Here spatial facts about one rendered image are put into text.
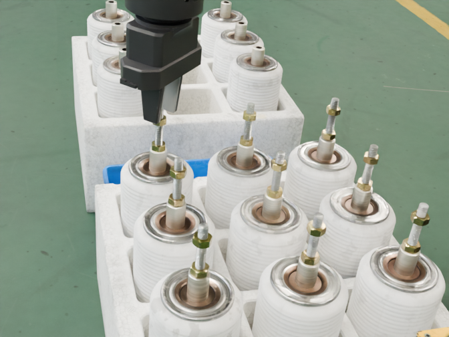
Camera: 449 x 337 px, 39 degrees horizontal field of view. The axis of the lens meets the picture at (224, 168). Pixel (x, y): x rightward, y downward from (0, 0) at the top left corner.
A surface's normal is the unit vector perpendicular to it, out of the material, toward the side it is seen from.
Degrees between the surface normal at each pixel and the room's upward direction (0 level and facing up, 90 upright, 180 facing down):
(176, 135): 90
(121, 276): 0
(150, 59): 90
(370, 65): 0
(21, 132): 0
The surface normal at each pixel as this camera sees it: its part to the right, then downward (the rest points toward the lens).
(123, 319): 0.09, -0.83
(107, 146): 0.24, 0.54
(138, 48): -0.49, 0.44
